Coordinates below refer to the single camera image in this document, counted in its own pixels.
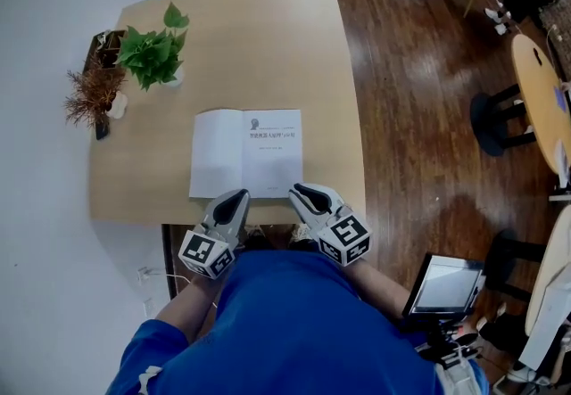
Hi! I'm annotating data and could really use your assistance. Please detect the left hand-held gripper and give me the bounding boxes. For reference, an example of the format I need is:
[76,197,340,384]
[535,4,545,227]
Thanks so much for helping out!
[178,188,252,281]

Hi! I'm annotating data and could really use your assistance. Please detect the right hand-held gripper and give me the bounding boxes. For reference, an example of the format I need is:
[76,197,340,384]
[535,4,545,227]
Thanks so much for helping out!
[287,182,374,269]

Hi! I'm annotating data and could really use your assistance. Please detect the yellow and grey book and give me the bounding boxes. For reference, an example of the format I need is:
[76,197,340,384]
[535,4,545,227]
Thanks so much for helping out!
[188,107,304,200]

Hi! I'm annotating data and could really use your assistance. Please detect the person's right forearm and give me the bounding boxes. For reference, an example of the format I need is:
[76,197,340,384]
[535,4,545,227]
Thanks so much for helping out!
[343,261,411,323]

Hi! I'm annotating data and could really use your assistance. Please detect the person's left forearm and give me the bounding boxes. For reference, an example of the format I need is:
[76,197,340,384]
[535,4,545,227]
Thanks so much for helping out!
[155,272,228,343]

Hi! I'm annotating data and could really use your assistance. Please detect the person's left shoe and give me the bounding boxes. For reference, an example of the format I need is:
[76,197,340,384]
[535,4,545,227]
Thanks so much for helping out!
[243,226,265,250]

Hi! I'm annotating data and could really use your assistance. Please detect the person's shoe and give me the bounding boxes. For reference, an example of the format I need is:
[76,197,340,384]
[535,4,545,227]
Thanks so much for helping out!
[243,226,265,250]
[288,223,313,247]

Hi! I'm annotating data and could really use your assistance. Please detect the person's right shoe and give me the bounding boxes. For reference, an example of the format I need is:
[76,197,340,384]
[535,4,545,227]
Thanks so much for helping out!
[288,223,313,247]

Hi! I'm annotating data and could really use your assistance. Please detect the person's blue shirt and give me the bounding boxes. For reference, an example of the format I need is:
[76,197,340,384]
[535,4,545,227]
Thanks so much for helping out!
[106,250,487,395]

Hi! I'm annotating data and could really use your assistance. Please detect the black framed monitor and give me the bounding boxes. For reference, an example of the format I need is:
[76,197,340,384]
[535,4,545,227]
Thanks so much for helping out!
[401,252,486,321]

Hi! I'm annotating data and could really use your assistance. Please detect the brown dried potted plant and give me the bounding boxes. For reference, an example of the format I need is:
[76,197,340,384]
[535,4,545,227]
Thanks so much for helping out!
[62,65,130,129]

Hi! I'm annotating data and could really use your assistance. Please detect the green potted plant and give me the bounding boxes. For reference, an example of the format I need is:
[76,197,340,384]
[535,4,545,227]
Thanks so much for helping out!
[113,1,191,93]

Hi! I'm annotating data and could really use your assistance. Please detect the light wooden table white legs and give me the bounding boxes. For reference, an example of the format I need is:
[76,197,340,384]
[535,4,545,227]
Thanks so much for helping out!
[88,0,368,225]

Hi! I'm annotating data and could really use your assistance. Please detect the brown wooden organizer box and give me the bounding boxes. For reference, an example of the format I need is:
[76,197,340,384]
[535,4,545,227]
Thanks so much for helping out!
[84,29,128,69]

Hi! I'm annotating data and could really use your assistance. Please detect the white fabric pouch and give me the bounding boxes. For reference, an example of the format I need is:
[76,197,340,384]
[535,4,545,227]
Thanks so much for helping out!
[434,359,481,395]

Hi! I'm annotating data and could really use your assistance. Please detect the pale wooden table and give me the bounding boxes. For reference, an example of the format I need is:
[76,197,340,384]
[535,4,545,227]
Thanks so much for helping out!
[524,205,571,339]

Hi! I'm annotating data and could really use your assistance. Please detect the oval wooden table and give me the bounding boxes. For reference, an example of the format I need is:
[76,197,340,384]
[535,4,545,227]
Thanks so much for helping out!
[510,34,571,176]

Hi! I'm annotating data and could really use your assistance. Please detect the white box device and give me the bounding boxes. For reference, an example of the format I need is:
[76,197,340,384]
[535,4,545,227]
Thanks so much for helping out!
[519,281,571,372]

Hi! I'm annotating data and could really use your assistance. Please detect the brown patterned rug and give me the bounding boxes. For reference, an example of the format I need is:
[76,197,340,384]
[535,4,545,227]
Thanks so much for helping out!
[542,0,571,82]

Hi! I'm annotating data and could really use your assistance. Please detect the white cable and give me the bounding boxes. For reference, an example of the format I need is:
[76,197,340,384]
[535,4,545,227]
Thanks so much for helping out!
[151,270,193,284]

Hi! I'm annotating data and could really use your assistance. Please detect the white shoulder strap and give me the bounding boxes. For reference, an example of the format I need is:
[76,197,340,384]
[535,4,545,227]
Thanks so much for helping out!
[138,366,164,395]

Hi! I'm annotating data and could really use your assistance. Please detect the black monitor mount rig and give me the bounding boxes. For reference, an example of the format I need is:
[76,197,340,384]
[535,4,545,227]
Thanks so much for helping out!
[417,317,485,370]

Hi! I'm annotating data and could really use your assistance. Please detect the black table pedestal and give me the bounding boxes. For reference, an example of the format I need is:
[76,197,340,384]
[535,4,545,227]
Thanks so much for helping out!
[469,83,539,158]
[484,230,548,303]

